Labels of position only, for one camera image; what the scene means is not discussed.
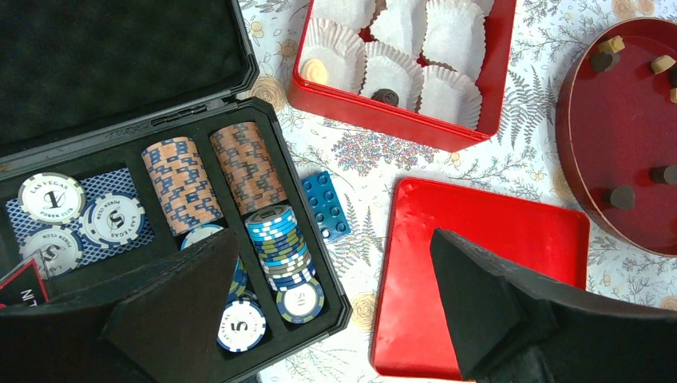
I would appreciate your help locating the orange blue chip stack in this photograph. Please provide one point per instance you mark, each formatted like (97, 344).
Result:
(247, 166)
(181, 183)

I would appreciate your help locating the black poker chip case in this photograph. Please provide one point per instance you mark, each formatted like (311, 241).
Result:
(85, 83)

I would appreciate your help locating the red tin lid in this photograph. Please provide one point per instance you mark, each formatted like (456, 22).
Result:
(411, 338)

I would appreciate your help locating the dark cylinder chocolate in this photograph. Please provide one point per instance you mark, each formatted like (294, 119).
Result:
(664, 174)

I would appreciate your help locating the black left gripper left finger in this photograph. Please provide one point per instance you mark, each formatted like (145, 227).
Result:
(157, 323)

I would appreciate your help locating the dark round chocolate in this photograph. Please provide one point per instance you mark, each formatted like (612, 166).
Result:
(622, 197)

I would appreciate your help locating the dark swirl chocolate in cup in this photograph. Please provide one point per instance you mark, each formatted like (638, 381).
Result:
(386, 96)

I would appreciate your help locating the dark blue lego brick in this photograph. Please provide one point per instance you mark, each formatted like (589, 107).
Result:
(326, 207)

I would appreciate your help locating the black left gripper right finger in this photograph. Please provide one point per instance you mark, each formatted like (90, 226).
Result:
(511, 324)

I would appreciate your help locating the dark red round tray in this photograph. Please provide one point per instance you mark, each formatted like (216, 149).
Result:
(615, 122)

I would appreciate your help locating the blue white mixed chip stack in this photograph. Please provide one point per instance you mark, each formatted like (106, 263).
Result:
(280, 247)

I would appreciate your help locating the cream chocolate in cup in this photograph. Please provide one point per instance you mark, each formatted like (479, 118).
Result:
(314, 70)

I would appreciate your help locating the red tin box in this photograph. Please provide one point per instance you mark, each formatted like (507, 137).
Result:
(363, 112)

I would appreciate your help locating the white paper cup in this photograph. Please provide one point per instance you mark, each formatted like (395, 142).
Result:
(450, 96)

